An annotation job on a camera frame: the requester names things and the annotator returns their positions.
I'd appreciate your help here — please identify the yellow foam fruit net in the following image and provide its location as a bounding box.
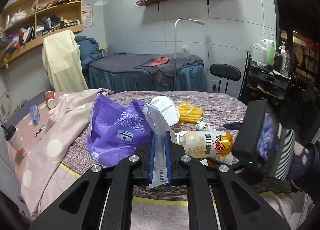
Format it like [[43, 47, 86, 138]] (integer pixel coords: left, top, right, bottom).
[[177, 102, 203, 124]]

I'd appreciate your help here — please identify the black wire trolley rack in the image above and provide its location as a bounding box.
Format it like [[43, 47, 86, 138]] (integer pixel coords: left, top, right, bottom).
[[238, 51, 292, 113]]

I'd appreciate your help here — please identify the clear blue water bottle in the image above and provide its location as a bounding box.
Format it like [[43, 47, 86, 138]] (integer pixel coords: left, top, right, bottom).
[[30, 105, 40, 125]]

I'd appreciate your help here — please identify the red cloth on bed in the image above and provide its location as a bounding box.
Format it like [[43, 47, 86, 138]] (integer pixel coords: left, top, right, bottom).
[[150, 56, 169, 67]]

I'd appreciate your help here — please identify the purple striped bed blanket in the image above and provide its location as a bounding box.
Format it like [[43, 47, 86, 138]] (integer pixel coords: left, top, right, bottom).
[[59, 91, 291, 201]]

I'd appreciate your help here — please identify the white pump bottle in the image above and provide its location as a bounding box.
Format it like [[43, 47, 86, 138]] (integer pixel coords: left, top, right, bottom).
[[257, 38, 267, 69]]

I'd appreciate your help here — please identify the green lotion bottle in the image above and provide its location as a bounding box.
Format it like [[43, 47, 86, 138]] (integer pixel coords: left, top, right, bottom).
[[266, 33, 276, 69]]

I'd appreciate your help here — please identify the dark sleeved right forearm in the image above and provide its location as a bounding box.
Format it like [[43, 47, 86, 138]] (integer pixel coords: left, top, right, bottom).
[[286, 140, 320, 195]]

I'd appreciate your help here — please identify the blue skirted massage bed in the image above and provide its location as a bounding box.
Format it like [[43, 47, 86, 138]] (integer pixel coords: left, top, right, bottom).
[[84, 54, 206, 93]]

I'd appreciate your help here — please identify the white printed wrapper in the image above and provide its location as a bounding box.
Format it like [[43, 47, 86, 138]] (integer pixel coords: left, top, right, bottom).
[[195, 117, 216, 131]]

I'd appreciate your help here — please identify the black round stool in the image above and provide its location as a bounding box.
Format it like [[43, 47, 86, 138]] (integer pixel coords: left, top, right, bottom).
[[209, 64, 241, 93]]

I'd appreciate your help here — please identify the orange juice bottle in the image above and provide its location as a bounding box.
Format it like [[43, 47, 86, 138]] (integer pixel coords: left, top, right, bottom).
[[176, 131, 234, 159]]

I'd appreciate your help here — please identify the red paper cup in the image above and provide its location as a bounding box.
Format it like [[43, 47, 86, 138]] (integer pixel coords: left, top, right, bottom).
[[44, 91, 56, 110]]

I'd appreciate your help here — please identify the wooden cubby wall shelf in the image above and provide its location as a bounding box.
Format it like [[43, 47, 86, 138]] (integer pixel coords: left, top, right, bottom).
[[1, 0, 84, 68]]

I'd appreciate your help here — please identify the white face mask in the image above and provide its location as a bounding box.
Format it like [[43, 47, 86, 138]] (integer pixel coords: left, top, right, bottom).
[[150, 96, 180, 126]]

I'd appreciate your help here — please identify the clear ribbed plastic bottle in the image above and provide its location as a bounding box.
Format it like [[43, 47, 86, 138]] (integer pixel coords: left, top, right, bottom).
[[280, 49, 291, 77]]

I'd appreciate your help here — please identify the cream cloth covered chair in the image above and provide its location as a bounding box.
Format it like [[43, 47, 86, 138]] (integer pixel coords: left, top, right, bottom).
[[42, 30, 88, 92]]

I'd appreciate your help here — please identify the milk tea cup black lid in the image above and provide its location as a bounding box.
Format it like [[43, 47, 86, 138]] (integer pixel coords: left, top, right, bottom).
[[1, 124, 27, 157]]

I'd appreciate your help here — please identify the wall poster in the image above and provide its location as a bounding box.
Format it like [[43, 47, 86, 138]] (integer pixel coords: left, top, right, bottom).
[[82, 4, 94, 28]]

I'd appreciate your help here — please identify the pink polka dot quilt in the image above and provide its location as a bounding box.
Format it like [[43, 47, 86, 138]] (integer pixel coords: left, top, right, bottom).
[[7, 88, 113, 218]]

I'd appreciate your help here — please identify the blue bundled bedding pile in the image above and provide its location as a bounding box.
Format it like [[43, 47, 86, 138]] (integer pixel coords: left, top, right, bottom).
[[75, 36, 103, 70]]

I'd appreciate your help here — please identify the white floor lamp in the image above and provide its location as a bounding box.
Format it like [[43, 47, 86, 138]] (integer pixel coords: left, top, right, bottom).
[[172, 18, 206, 91]]

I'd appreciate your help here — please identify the purple tissue plastic bag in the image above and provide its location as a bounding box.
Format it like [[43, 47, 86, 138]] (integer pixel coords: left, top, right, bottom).
[[87, 94, 175, 188]]

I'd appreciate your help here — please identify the grey blanket on bed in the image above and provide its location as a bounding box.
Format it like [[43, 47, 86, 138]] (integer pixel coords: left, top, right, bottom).
[[133, 52, 204, 86]]

